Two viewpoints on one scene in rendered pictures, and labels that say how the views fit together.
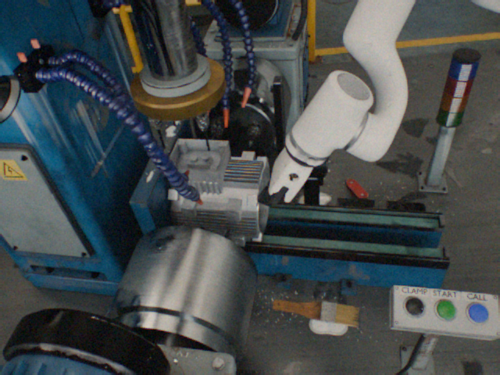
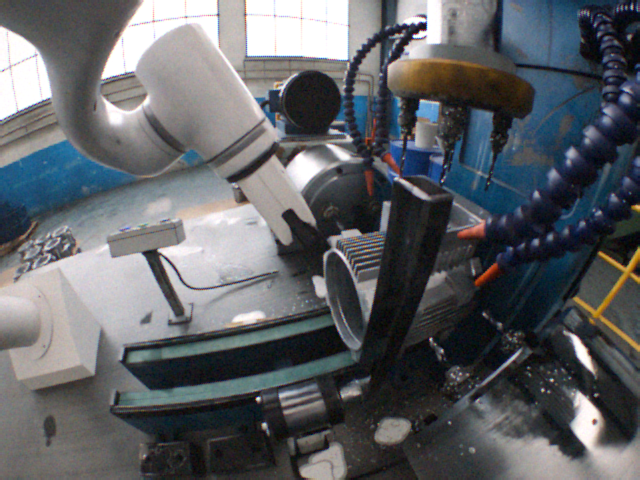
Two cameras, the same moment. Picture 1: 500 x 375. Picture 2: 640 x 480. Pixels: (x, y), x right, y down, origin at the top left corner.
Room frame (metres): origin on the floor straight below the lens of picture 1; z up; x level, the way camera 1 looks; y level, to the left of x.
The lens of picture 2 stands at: (0.89, -0.20, 1.29)
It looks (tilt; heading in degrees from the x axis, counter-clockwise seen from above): 33 degrees down; 146
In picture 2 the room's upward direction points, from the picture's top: straight up
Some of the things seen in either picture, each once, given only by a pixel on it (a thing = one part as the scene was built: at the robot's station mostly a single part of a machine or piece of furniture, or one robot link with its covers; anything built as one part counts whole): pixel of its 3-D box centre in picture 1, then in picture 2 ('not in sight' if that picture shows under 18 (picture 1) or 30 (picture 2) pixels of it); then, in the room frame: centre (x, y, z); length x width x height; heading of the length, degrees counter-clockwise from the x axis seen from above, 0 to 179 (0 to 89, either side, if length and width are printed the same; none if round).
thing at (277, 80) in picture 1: (280, 126); (382, 336); (0.82, -0.09, 1.12); 0.04 x 0.03 x 0.26; 74
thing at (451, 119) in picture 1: (451, 112); not in sight; (0.87, -0.53, 1.05); 0.06 x 0.06 x 0.04
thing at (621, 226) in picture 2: not in sight; (613, 221); (1.89, 4.49, 0.43); 1.20 x 0.94 x 0.85; 177
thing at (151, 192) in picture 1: (164, 203); (455, 280); (0.77, 0.22, 0.97); 0.30 x 0.11 x 0.34; 164
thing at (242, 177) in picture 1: (223, 196); (397, 285); (0.73, 0.07, 1.02); 0.20 x 0.19 x 0.19; 73
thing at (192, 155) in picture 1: (200, 166); (430, 233); (0.74, 0.10, 1.11); 0.12 x 0.11 x 0.07; 73
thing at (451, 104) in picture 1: (455, 98); not in sight; (0.87, -0.53, 1.10); 0.06 x 0.06 x 0.04
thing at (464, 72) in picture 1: (463, 66); not in sight; (0.87, -0.53, 1.19); 0.06 x 0.06 x 0.04
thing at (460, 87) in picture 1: (458, 82); not in sight; (0.87, -0.53, 1.14); 0.06 x 0.06 x 0.04
